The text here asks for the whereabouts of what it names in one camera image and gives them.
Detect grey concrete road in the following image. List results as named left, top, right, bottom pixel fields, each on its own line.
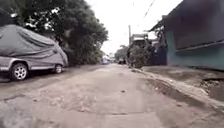
left=0, top=63, right=224, bottom=128

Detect overhead wires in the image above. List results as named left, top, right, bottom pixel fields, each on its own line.
left=131, top=0, right=157, bottom=22

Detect green bush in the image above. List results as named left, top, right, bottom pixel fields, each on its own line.
left=127, top=43, right=152, bottom=70

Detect distant buildings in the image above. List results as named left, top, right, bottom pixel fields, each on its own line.
left=127, top=33, right=160, bottom=66

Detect utility pole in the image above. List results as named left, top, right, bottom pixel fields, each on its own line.
left=128, top=24, right=132, bottom=45

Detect row of trees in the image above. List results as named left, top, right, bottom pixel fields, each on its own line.
left=0, top=0, right=109, bottom=67

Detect distant vehicle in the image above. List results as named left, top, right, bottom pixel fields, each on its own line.
left=101, top=55, right=111, bottom=66

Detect teal walled building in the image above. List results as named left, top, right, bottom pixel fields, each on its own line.
left=148, top=0, right=224, bottom=72

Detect covered silver van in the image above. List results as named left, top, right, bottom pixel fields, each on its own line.
left=0, top=23, right=69, bottom=82

